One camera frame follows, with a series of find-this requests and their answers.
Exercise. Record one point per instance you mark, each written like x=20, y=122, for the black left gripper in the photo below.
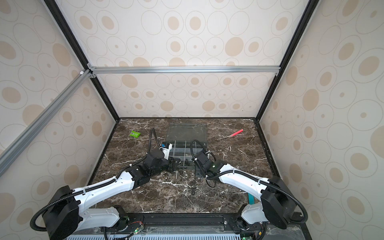
x=172, y=165

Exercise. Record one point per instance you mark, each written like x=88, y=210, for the clear plastic organizer box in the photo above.
x=181, y=137

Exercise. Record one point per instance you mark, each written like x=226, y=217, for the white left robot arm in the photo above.
x=66, y=211

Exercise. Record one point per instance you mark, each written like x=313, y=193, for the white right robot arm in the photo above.
x=276, y=202

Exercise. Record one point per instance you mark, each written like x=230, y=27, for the green snack packet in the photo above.
x=135, y=134

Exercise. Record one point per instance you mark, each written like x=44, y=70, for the teal tool handle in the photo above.
x=251, y=199

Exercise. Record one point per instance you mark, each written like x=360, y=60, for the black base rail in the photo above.
x=194, y=223

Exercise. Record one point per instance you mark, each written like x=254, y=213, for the silver aluminium frame bar back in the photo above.
x=185, y=70

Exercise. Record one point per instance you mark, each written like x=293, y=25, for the silver aluminium frame bar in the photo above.
x=185, y=70
x=28, y=135

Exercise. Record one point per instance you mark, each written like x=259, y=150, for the silver aluminium frame bar left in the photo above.
x=28, y=135

